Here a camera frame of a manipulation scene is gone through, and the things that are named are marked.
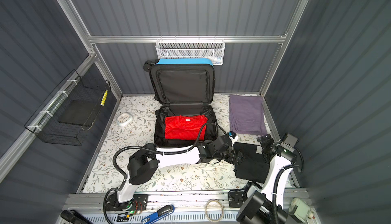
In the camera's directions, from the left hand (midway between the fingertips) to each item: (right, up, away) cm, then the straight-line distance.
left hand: (241, 155), depth 77 cm
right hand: (+13, +5, +2) cm, 14 cm away
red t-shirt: (-30, +12, +19) cm, 38 cm away
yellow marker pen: (-74, +30, +6) cm, 80 cm away
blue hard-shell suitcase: (-32, +38, +17) cm, 52 cm away
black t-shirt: (+7, -7, +5) cm, 12 cm away
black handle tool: (-77, -24, -11) cm, 81 cm away
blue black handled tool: (-39, -23, -10) cm, 46 cm away
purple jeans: (+12, +20, +29) cm, 37 cm away
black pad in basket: (-83, +22, -1) cm, 86 cm away
